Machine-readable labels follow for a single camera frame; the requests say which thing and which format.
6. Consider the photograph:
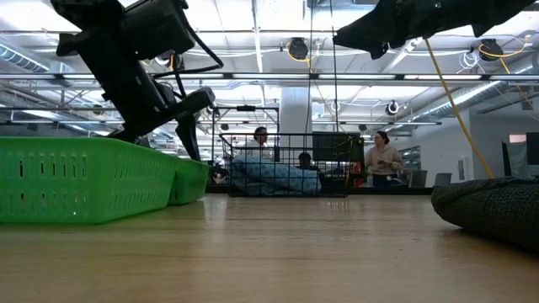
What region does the green slotted plastic tray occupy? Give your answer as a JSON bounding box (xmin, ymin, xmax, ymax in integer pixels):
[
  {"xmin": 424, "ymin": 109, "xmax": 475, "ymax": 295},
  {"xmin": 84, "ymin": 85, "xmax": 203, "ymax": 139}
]
[{"xmin": 0, "ymin": 136, "xmax": 211, "ymax": 225}]

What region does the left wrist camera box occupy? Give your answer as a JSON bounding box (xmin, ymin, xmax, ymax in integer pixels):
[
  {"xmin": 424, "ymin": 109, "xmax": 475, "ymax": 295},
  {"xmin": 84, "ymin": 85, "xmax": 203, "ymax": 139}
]
[{"xmin": 120, "ymin": 0, "xmax": 197, "ymax": 61}]

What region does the black wire basket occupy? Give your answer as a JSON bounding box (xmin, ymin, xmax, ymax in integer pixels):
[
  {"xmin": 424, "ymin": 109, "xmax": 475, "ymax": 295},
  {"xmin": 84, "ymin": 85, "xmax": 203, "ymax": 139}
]
[{"xmin": 218, "ymin": 132, "xmax": 366, "ymax": 198}]

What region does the blue flower-print cloth pouch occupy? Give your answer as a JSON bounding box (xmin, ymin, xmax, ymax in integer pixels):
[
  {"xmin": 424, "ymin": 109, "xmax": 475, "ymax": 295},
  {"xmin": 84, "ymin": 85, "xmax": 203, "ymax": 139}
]
[{"xmin": 229, "ymin": 156, "xmax": 322, "ymax": 197}]

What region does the black metal table frame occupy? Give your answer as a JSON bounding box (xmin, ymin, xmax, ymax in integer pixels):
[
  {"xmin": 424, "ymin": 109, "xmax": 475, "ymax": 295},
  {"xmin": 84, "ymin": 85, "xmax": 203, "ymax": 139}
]
[{"xmin": 205, "ymin": 184, "xmax": 435, "ymax": 197}]

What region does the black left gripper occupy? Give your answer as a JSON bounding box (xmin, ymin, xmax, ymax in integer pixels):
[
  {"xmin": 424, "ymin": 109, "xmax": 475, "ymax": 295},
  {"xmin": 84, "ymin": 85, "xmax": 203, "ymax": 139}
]
[{"xmin": 56, "ymin": 24, "xmax": 216, "ymax": 162}]

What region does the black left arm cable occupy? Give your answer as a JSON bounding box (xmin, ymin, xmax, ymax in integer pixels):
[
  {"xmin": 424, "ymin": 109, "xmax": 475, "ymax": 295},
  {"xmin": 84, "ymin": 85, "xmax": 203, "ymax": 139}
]
[{"xmin": 152, "ymin": 23, "xmax": 225, "ymax": 80}]

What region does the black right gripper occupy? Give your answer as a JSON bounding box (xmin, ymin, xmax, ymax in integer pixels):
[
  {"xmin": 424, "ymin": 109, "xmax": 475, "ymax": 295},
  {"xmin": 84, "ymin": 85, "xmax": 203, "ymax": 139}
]
[{"xmin": 332, "ymin": 0, "xmax": 477, "ymax": 60}]

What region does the yellow hanging cable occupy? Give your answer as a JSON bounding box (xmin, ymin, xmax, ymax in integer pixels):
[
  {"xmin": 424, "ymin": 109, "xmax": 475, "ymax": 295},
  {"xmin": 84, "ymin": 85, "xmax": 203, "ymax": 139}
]
[{"xmin": 424, "ymin": 37, "xmax": 496, "ymax": 180}]

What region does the person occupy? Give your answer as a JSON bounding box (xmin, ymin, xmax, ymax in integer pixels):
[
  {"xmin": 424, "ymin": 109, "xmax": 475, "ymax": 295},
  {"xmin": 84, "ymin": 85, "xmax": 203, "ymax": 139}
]
[
  {"xmin": 242, "ymin": 125, "xmax": 273, "ymax": 161},
  {"xmin": 364, "ymin": 130, "xmax": 405, "ymax": 189},
  {"xmin": 296, "ymin": 151, "xmax": 323, "ymax": 173}
]

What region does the black rectangular block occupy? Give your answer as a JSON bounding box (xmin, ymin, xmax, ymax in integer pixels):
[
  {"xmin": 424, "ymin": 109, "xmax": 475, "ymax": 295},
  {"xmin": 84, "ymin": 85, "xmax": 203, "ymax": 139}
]
[{"xmin": 430, "ymin": 177, "xmax": 539, "ymax": 253}]

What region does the black background monitor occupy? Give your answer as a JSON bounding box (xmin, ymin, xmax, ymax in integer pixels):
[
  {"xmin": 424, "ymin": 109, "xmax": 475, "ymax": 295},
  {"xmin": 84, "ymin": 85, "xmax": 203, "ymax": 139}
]
[{"xmin": 312, "ymin": 132, "xmax": 366, "ymax": 163}]

